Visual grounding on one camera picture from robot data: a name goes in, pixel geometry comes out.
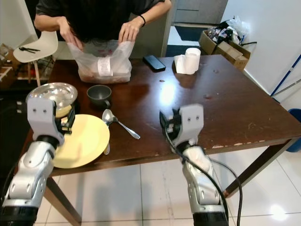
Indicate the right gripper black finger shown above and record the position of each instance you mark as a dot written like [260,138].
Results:
[165,125]
[176,114]

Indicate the clear plastic food bag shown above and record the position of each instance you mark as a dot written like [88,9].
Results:
[87,70]

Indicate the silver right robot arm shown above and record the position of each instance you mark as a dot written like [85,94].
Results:
[204,193]

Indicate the person's left forearm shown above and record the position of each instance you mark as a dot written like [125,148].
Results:
[155,9]

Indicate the person's right forearm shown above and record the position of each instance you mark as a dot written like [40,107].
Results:
[47,21]

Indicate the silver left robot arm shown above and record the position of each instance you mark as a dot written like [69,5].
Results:
[28,181]

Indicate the person's right hand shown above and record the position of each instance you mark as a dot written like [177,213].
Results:
[69,29]

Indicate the person's left hand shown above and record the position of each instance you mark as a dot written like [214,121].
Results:
[129,30]

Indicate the yellow plate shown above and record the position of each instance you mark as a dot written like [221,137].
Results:
[82,141]

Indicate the shiny steel bowl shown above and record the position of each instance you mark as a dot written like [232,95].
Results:
[54,91]

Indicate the dark grey cup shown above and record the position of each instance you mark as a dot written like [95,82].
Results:
[99,96]

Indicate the silver cutlery piece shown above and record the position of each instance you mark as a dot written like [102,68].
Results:
[106,149]

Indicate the white paper towel roll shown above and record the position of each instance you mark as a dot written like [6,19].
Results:
[188,61]

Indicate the black phone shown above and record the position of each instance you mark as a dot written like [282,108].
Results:
[154,63]

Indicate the black floor mat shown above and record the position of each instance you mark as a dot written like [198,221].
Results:
[11,132]

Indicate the white paper receipt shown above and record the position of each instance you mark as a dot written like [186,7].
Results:
[104,67]

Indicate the brown wooden crate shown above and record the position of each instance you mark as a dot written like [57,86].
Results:
[5,70]

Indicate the brown cardboard box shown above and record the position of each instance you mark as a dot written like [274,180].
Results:
[230,52]

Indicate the white plastic chair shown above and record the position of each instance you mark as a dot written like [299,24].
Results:
[44,43]

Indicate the dark wooden table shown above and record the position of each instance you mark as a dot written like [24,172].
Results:
[254,174]

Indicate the crumpled plastic bags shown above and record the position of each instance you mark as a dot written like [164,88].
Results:
[228,30]

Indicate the black wristband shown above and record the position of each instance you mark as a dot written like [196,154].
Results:
[142,20]

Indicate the grey door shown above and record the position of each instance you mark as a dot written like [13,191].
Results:
[200,10]

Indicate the person in black shirt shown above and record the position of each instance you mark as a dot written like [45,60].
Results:
[99,19]

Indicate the blue mop pole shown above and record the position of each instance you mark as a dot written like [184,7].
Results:
[284,82]

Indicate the blue bucket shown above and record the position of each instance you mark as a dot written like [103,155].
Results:
[295,129]

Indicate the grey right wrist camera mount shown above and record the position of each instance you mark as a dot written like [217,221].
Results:
[190,123]

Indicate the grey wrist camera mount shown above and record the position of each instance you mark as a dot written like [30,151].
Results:
[190,123]
[42,117]

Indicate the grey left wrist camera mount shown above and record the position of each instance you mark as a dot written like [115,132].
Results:
[42,117]

